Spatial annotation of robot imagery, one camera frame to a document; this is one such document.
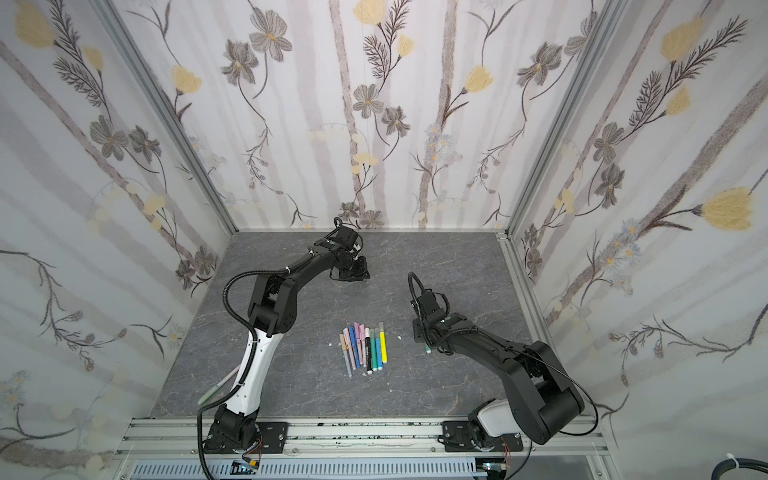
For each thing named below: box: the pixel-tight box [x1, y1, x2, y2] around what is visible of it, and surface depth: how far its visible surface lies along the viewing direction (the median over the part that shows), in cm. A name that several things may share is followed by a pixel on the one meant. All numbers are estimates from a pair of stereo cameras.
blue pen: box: [348, 326, 361, 368], surface depth 92 cm
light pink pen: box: [342, 327, 356, 370], surface depth 92 cm
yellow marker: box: [378, 322, 389, 364], surface depth 91 cm
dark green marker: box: [370, 328, 378, 372], surface depth 90 cm
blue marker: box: [374, 327, 383, 371], surface depth 90 cm
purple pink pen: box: [354, 322, 363, 366], surface depth 93 cm
